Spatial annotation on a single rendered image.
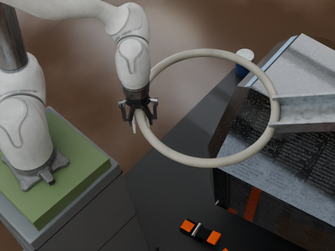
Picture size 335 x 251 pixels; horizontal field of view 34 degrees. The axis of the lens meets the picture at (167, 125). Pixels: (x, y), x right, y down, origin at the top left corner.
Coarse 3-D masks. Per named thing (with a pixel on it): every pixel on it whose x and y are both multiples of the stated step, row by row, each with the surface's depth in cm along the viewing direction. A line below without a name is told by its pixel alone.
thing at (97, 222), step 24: (96, 192) 190; (120, 192) 203; (0, 216) 195; (72, 216) 187; (96, 216) 200; (120, 216) 214; (24, 240) 182; (48, 240) 184; (72, 240) 196; (96, 240) 210; (120, 240) 226; (144, 240) 246
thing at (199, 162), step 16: (160, 64) 195; (240, 64) 197; (272, 112) 184; (144, 128) 180; (272, 128) 180; (160, 144) 177; (256, 144) 176; (176, 160) 175; (192, 160) 173; (208, 160) 173; (224, 160) 173; (240, 160) 174
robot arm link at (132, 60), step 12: (132, 36) 168; (120, 48) 160; (132, 48) 159; (144, 48) 161; (120, 60) 161; (132, 60) 160; (144, 60) 161; (120, 72) 164; (132, 72) 163; (144, 72) 164; (132, 84) 167; (144, 84) 170
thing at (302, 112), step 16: (272, 96) 185; (288, 96) 183; (304, 96) 180; (320, 96) 179; (288, 112) 184; (304, 112) 182; (320, 112) 180; (288, 128) 178; (304, 128) 176; (320, 128) 174
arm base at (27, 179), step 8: (56, 152) 187; (48, 160) 182; (56, 160) 186; (64, 160) 186; (40, 168) 181; (48, 168) 182; (56, 168) 185; (16, 176) 184; (24, 176) 182; (32, 176) 182; (40, 176) 182; (48, 176) 181; (24, 184) 182; (32, 184) 182; (48, 184) 181
